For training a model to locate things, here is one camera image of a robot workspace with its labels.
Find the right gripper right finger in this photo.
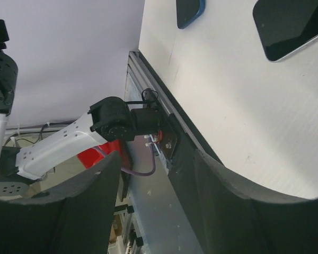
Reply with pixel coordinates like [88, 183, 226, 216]
[195, 151, 318, 253]

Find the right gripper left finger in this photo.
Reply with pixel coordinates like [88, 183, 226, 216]
[0, 152, 121, 253]

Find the lilac cased phone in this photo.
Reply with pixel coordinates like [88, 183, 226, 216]
[252, 0, 318, 62]

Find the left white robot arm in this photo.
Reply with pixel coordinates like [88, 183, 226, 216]
[0, 19, 162, 197]

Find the red object behind table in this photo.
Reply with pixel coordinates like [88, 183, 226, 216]
[77, 140, 133, 170]

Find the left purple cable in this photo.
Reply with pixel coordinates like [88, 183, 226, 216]
[95, 134, 157, 177]

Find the aluminium front rail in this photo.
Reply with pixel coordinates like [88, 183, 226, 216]
[124, 51, 199, 138]

